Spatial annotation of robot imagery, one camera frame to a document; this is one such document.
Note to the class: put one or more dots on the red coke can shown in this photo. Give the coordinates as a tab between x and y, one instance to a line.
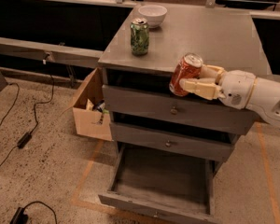
189	66

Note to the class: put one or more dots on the items inside cardboard box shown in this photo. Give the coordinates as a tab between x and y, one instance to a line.
98	109

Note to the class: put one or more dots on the grey drawer cabinet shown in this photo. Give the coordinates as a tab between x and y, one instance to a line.
224	37

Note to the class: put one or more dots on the grey metal railing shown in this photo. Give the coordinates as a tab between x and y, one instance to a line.
50	53

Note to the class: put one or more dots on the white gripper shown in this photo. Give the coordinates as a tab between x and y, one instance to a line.
237	88

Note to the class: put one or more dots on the black power adapter with cable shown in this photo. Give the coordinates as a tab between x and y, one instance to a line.
28	135

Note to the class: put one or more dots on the grey top drawer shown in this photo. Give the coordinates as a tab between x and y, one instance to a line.
191	112

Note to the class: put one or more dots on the cardboard box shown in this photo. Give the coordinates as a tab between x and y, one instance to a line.
90	121

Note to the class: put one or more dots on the black power brick lower left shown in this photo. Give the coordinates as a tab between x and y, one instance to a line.
21	218

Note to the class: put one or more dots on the white ceramic bowl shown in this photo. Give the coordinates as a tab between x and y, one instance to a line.
154	14

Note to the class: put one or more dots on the green soda can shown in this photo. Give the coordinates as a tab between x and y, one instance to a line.
139	36

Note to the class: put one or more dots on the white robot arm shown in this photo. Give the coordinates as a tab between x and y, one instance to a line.
264	100

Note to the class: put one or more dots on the grey middle drawer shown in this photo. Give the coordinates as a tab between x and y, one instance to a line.
171	142

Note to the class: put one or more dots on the open grey bottom drawer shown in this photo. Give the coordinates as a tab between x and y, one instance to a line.
163	185

